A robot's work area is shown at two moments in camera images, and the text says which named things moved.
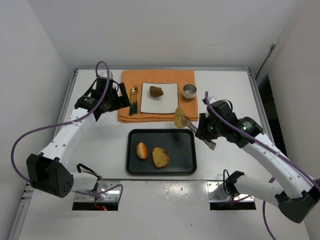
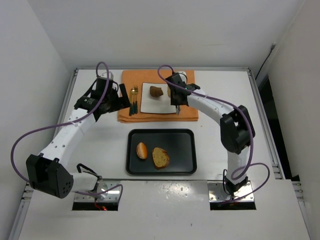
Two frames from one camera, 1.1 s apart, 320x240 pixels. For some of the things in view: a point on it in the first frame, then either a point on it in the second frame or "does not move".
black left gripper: (120, 97) does not move
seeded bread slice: (179, 117) -> (168, 91)
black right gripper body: (202, 128) -> (177, 99)
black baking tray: (181, 143) does not move
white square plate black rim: (166, 103) does not move
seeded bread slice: (160, 158) does not move
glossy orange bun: (141, 150) does not move
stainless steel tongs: (187, 123) -> (179, 108)
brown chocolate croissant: (156, 91) does not move
